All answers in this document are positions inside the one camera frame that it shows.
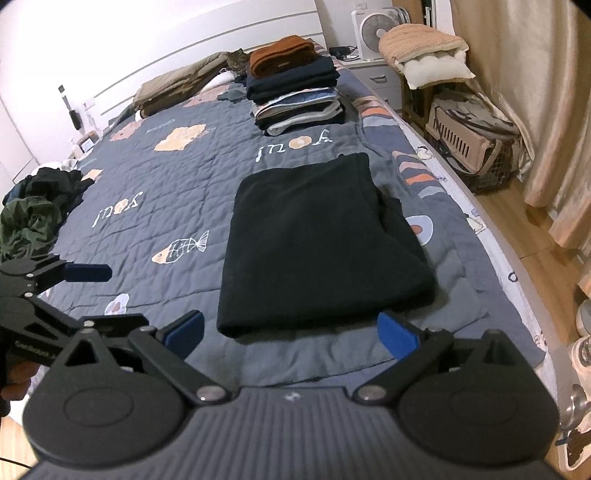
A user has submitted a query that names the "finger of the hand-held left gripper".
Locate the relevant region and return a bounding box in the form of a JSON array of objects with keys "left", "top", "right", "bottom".
[
  {"left": 0, "top": 255, "right": 114, "bottom": 297},
  {"left": 0, "top": 295, "right": 151, "bottom": 347}
]

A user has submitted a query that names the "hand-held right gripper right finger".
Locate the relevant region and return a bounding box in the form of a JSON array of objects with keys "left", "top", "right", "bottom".
[{"left": 355, "top": 311, "right": 528, "bottom": 409}]

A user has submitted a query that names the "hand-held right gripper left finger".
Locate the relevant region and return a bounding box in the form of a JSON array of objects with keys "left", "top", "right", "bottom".
[{"left": 59, "top": 309, "right": 232, "bottom": 409}]

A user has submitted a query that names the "black sweatshirt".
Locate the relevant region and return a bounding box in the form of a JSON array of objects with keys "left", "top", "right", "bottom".
[{"left": 216, "top": 152, "right": 437, "bottom": 340}]

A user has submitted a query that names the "stack of folded clothes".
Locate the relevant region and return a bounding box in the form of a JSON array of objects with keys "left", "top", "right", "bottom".
[{"left": 245, "top": 34, "right": 347, "bottom": 137}]

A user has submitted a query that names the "person's left hand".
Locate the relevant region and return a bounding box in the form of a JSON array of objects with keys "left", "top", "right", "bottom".
[{"left": 4, "top": 362, "right": 41, "bottom": 403}]

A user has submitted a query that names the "black crumpled garment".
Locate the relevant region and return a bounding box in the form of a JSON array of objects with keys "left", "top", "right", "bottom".
[{"left": 2, "top": 166, "right": 95, "bottom": 217}]

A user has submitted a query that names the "grey printed quilt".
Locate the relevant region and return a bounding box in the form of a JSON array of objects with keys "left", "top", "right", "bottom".
[{"left": 28, "top": 41, "right": 546, "bottom": 388}]

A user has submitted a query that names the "folded khaki bedding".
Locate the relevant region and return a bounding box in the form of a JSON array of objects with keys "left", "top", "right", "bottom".
[{"left": 134, "top": 52, "right": 232, "bottom": 118}]

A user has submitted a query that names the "beige pet carrier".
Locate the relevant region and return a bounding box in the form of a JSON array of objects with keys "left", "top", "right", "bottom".
[{"left": 425, "top": 90, "right": 525, "bottom": 195}]

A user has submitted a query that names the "dark grey folded cloth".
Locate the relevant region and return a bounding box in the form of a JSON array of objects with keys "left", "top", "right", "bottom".
[{"left": 216, "top": 84, "right": 247, "bottom": 103}]

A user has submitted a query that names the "wooden side stand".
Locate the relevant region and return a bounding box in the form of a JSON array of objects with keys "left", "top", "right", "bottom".
[{"left": 401, "top": 74, "right": 435, "bottom": 136}]

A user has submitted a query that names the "white pillow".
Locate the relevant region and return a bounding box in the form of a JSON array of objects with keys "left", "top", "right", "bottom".
[{"left": 208, "top": 69, "right": 237, "bottom": 89}]

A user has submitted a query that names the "white nightstand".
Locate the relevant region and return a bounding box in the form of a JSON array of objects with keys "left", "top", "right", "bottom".
[{"left": 344, "top": 58, "right": 409, "bottom": 112}]

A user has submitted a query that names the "tabby cat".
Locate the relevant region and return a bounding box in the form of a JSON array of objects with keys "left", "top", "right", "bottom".
[{"left": 225, "top": 48, "right": 252, "bottom": 77}]

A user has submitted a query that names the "white cushion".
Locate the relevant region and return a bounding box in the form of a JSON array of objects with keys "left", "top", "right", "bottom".
[{"left": 402, "top": 46, "right": 476, "bottom": 90}]

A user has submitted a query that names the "white headboard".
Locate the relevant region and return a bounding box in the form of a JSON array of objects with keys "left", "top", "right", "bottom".
[{"left": 81, "top": 0, "right": 326, "bottom": 125}]

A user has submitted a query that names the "beige curtain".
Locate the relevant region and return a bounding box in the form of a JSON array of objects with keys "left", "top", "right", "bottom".
[{"left": 450, "top": 0, "right": 591, "bottom": 252}]

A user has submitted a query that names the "white box fan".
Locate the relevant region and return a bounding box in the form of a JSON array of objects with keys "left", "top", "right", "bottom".
[{"left": 351, "top": 7, "right": 409, "bottom": 62}]

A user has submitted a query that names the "black wall-mounted device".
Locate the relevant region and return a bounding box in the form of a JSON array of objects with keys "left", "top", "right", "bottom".
[{"left": 58, "top": 84, "right": 81, "bottom": 131}]

